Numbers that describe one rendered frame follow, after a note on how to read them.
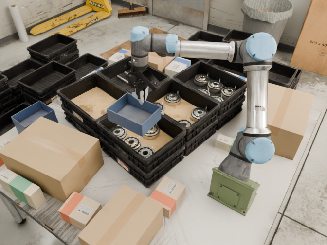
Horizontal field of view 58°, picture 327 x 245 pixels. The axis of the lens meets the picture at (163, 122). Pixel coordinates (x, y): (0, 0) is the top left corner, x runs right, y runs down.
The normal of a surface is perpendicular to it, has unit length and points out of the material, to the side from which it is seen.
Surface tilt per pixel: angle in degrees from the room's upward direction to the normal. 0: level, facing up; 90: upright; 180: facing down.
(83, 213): 0
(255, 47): 45
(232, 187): 90
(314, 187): 0
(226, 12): 90
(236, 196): 90
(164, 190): 0
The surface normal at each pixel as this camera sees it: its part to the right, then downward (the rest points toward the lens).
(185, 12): -0.56, 0.56
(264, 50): 0.02, -0.04
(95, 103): 0.00, -0.74
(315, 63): -0.53, 0.31
